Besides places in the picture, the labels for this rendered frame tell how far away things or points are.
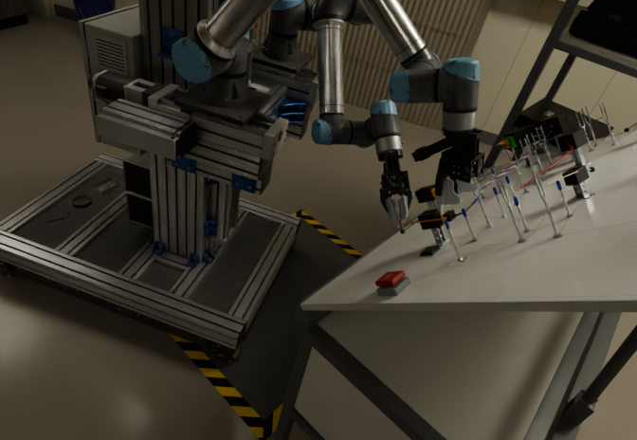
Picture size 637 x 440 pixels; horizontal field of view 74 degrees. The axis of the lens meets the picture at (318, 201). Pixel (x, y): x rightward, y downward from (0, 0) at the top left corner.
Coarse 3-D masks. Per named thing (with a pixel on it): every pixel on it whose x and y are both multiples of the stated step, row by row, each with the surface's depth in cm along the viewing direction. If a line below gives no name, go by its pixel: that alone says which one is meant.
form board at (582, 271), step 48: (624, 144) 133; (528, 192) 125; (624, 192) 95; (432, 240) 118; (480, 240) 103; (528, 240) 91; (576, 240) 81; (624, 240) 74; (336, 288) 112; (432, 288) 87; (480, 288) 78; (528, 288) 71; (576, 288) 65; (624, 288) 60
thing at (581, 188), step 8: (576, 168) 103; (584, 168) 101; (592, 168) 104; (568, 176) 103; (576, 176) 100; (584, 176) 101; (568, 184) 102; (576, 184) 100; (584, 184) 102; (576, 192) 103; (584, 192) 101
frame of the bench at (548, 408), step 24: (312, 336) 113; (576, 336) 130; (336, 360) 109; (576, 360) 123; (288, 384) 132; (360, 384) 106; (384, 384) 105; (552, 384) 115; (288, 408) 137; (384, 408) 103; (408, 408) 102; (552, 408) 109; (288, 432) 149; (312, 432) 132; (408, 432) 100; (432, 432) 98; (528, 432) 102
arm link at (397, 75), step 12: (396, 72) 96; (408, 72) 95; (420, 72) 94; (432, 72) 93; (396, 84) 95; (408, 84) 94; (420, 84) 93; (432, 84) 93; (396, 96) 97; (408, 96) 95; (420, 96) 95; (432, 96) 94
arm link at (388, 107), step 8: (376, 104) 120; (384, 104) 119; (392, 104) 120; (376, 112) 120; (384, 112) 119; (392, 112) 120; (368, 120) 125; (376, 120) 120; (384, 120) 119; (392, 120) 119; (368, 128) 125; (376, 128) 120; (384, 128) 119; (392, 128) 119; (376, 136) 120; (384, 136) 118; (400, 136) 121
